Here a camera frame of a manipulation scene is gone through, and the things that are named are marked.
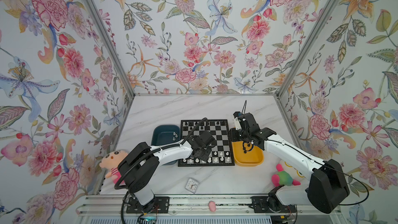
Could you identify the pink faced plush doll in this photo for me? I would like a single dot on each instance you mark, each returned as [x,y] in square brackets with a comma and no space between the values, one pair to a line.
[111,162]

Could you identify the small white square clock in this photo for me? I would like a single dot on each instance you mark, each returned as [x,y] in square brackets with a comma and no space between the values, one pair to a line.
[192,185]

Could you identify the green pink owl plush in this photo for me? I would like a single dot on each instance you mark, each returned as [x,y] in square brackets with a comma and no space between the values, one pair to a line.
[286,175]

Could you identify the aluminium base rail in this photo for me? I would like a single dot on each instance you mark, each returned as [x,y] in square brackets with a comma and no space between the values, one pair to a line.
[194,205]

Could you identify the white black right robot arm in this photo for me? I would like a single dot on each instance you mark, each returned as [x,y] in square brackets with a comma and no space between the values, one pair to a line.
[327,188]

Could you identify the yellow plastic tray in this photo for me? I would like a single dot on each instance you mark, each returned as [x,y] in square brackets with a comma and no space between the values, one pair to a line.
[245,157]

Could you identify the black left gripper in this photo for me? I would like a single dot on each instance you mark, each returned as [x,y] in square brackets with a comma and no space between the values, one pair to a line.
[208,151]

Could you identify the black white chess board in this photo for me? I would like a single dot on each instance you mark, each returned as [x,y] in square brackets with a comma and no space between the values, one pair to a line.
[221,153]

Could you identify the teal plastic tray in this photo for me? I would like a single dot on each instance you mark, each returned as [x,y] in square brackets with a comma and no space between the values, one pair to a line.
[166,135]

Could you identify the small pink toy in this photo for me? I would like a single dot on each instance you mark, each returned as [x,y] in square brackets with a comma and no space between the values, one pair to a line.
[212,206]

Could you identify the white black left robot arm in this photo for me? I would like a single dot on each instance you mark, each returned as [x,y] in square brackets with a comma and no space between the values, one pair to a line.
[141,163]

